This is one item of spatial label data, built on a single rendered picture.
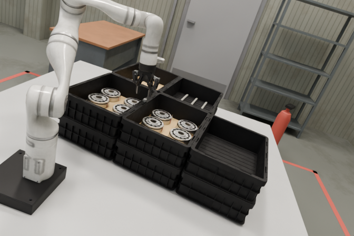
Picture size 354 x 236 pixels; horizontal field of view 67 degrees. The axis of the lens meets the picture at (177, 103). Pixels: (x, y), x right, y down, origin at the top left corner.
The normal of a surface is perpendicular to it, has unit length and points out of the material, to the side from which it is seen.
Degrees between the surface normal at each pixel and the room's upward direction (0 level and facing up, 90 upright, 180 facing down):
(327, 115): 90
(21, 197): 4
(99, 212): 0
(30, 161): 94
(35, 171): 94
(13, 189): 4
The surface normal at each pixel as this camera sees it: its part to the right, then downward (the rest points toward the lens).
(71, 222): 0.28, -0.88
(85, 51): -0.18, 0.34
